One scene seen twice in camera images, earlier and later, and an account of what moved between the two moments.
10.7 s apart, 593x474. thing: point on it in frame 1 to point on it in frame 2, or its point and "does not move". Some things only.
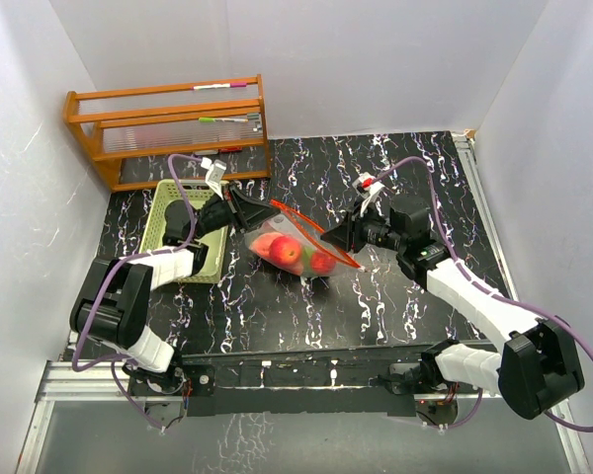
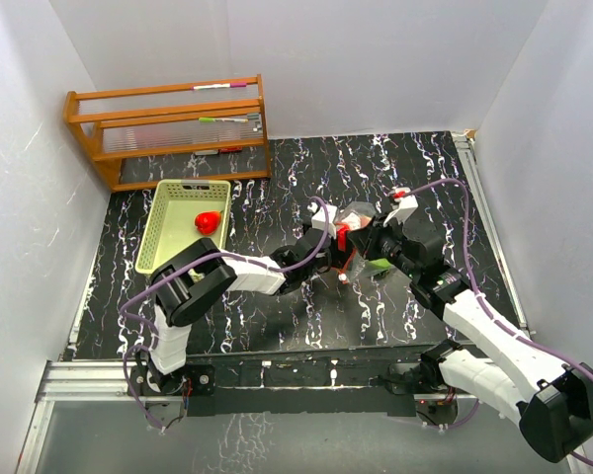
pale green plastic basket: (168, 191) does not move
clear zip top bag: (294, 242) to (355, 262)
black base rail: (294, 382) does not move
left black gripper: (249, 212) to (338, 258)
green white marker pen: (220, 119) does not move
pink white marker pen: (218, 86) does not move
